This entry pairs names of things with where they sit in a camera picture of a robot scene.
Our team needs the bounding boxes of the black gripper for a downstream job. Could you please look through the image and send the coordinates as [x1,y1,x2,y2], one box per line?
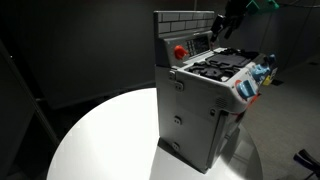
[210,0,249,43]

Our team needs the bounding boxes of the grey toy stove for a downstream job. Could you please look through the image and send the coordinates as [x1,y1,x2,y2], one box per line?
[153,9,279,174]

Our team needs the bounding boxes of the black keypad control panel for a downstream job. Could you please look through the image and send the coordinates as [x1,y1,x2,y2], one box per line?
[184,34,212,58]

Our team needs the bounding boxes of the black burner grate top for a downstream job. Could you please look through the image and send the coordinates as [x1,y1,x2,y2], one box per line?
[188,48,260,82]

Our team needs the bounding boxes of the orange dial knob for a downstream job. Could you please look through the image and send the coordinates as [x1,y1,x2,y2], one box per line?
[173,44,190,61]

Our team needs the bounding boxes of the small yellow label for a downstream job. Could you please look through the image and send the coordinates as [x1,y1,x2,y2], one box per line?
[262,75,273,87]

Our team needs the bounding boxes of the oven door with window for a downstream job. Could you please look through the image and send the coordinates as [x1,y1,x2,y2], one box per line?
[206,108,242,172]

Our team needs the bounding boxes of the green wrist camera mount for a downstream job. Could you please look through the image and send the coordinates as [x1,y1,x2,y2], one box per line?
[246,0,280,15]

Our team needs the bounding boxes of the red oven door handle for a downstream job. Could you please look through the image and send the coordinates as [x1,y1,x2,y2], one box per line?
[246,94,262,106]

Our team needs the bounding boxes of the black clamp handle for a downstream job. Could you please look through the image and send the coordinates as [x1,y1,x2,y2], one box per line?
[293,148,320,180]

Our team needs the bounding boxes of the round white pedestal table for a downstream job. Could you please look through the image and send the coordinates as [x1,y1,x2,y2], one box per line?
[46,87,264,180]

